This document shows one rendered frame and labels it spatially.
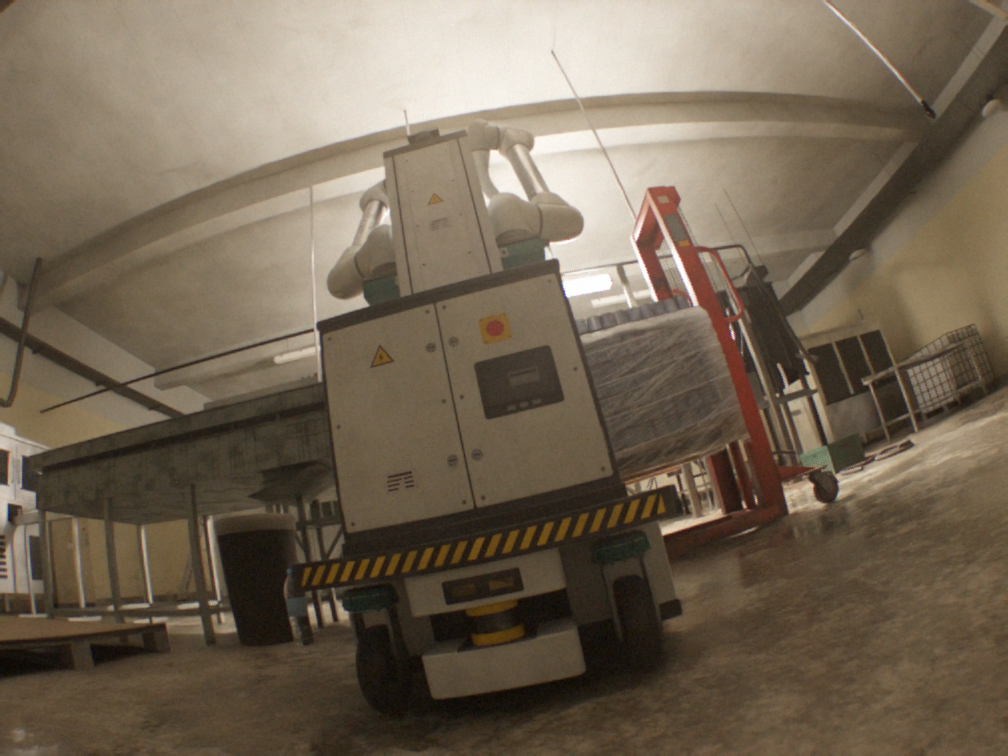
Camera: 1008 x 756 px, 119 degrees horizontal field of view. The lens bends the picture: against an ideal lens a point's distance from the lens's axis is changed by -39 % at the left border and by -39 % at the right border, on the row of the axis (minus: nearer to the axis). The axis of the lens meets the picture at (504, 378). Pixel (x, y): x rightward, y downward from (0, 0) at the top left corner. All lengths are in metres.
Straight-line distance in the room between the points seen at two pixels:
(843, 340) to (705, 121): 4.93
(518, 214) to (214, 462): 1.83
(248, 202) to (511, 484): 5.55
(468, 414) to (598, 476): 0.27
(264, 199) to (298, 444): 4.14
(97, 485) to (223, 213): 4.00
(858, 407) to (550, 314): 8.57
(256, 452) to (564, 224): 1.72
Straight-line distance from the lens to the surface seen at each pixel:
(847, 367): 9.44
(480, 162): 2.26
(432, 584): 0.82
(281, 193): 5.98
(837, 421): 8.95
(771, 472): 2.61
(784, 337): 7.32
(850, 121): 8.47
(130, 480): 2.93
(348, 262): 1.94
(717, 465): 3.09
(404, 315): 1.05
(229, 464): 2.50
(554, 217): 1.87
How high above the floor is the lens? 0.30
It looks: 19 degrees up
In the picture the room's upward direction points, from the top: 13 degrees counter-clockwise
